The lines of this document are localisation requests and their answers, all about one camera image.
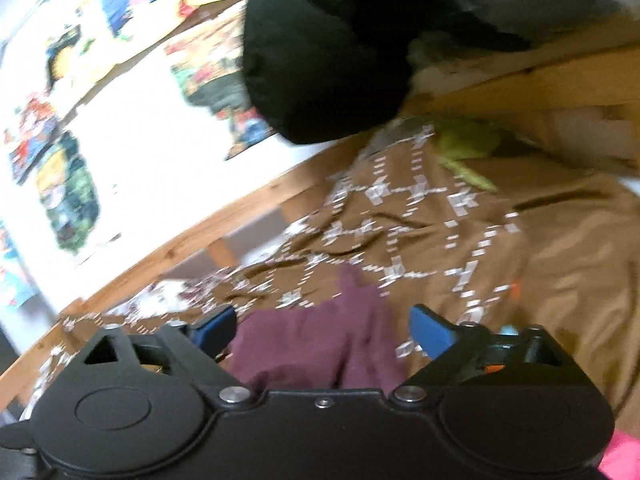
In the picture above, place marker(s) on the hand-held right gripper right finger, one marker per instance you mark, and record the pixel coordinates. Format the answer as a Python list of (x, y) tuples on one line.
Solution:
[(431, 332)]

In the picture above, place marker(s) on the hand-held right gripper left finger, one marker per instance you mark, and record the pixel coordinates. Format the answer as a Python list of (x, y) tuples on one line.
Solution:
[(215, 332)]

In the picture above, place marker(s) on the maroon long-sleeved shirt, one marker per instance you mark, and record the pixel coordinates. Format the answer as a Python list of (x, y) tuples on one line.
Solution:
[(310, 345)]

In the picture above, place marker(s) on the brown patterned blanket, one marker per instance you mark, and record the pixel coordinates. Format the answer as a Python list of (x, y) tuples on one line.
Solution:
[(550, 220)]

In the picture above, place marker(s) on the green cloth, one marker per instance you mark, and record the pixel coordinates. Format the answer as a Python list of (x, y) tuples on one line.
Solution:
[(467, 145)]

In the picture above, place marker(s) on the orange and blue blanket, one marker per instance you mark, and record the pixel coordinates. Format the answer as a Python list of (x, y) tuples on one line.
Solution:
[(622, 457)]

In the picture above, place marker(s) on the black puffer jacket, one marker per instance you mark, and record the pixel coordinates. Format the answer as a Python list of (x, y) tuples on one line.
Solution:
[(320, 45)]

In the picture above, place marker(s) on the wooden bed frame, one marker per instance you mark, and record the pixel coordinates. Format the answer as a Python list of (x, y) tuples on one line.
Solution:
[(175, 250)]

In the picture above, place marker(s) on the cartoon character wall poster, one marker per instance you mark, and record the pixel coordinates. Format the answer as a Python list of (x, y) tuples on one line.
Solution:
[(70, 195)]

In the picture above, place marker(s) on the curled colourful wall poster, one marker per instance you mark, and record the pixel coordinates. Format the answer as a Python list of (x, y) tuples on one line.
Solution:
[(15, 270)]

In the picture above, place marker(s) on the landscape wall poster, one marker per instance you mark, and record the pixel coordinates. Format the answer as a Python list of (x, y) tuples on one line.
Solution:
[(215, 85)]

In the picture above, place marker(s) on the small red cartoon wall poster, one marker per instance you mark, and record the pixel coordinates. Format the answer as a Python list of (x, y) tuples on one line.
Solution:
[(32, 140)]

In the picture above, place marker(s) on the dark and yellow wall poster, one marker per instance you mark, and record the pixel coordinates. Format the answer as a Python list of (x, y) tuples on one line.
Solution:
[(75, 60)]

